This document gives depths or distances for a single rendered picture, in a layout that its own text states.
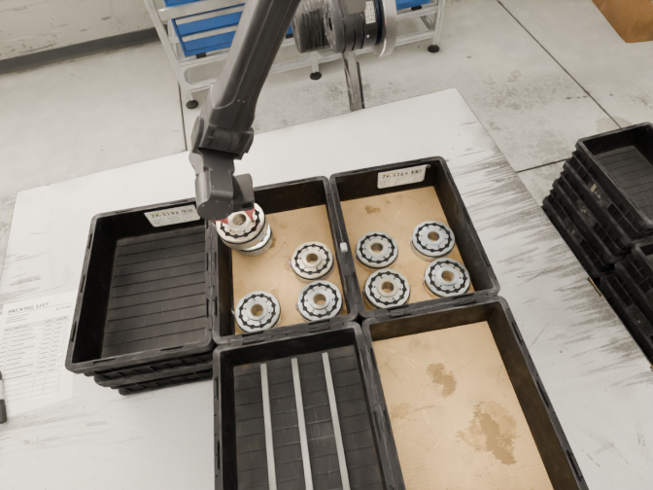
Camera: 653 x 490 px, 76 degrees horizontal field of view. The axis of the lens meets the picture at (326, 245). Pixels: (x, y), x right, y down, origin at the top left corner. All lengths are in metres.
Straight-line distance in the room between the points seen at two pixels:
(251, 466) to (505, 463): 0.48
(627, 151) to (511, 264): 0.89
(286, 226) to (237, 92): 0.57
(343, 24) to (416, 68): 1.93
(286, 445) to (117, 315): 0.51
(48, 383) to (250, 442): 0.60
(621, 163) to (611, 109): 1.11
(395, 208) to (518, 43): 2.39
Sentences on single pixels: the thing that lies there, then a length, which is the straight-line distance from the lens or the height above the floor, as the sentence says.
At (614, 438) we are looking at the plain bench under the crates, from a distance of 1.17.
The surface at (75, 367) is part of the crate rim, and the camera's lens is 1.00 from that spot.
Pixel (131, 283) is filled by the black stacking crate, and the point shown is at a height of 0.83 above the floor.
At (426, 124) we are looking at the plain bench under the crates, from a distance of 1.55.
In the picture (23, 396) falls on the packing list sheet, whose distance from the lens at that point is 1.34.
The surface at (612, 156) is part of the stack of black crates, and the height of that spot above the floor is 0.49.
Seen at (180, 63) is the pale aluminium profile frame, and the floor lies 0.30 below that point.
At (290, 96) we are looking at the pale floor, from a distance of 2.85.
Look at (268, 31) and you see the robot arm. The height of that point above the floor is 1.45.
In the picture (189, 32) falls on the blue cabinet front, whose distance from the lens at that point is 2.73.
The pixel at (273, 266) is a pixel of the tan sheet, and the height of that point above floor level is 0.83.
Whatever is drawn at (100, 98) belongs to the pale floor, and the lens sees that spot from 3.34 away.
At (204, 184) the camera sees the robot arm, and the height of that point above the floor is 1.24.
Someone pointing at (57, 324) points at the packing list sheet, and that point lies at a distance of 1.37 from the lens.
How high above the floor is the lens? 1.72
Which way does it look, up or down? 57 degrees down
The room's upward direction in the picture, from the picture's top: 8 degrees counter-clockwise
